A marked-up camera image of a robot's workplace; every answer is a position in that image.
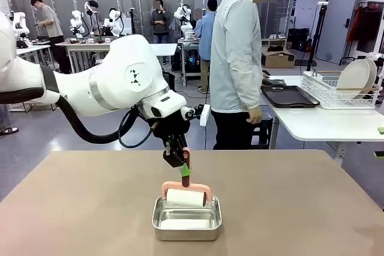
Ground bystander in blue shirt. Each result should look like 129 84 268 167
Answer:
194 0 218 95

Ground clear plastic cutlery holder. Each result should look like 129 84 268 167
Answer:
302 71 319 94

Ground person in grey shirt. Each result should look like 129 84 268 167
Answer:
29 0 71 74

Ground dark blue plastic stool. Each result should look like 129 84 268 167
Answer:
250 112 274 149

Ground thick black left arm hose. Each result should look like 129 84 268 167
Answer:
0 87 139 146

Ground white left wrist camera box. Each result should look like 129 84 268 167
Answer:
184 103 212 128

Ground person's right forearm white sleeve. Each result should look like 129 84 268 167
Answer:
238 79 261 112

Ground white workshop desk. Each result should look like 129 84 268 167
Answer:
148 43 179 65
16 44 52 68
55 37 121 74

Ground folded dark grey cloth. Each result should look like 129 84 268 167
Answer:
263 78 287 88

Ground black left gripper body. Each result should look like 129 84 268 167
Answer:
151 111 191 149

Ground pink lint roller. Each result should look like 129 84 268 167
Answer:
161 147 212 209

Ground person in white jacket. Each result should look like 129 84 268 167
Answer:
209 0 278 151

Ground hanging red garment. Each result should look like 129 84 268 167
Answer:
346 5 362 44

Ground black equipment cases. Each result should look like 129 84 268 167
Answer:
287 28 310 52

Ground bystander in dark jacket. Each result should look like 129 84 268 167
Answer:
149 0 172 45

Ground white wire dish rack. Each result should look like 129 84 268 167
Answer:
301 70 383 110

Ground rectangular stainless steel tray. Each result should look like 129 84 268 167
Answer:
151 195 223 242

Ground grey door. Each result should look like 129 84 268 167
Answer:
316 0 361 65

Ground hanging black garment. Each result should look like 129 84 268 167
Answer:
356 6 384 55

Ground bystander leg with sandal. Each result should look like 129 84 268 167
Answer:
0 104 20 137

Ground open cardboard box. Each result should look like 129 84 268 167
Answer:
261 50 296 69

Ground person's right hand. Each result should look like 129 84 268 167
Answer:
246 106 263 125

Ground computer tower with lights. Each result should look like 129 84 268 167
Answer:
184 47 202 74

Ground thin black camera cable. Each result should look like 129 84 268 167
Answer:
118 107 160 149

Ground black tripod pole stand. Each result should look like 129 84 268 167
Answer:
305 1 329 73

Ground white side table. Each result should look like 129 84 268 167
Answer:
260 75 384 150

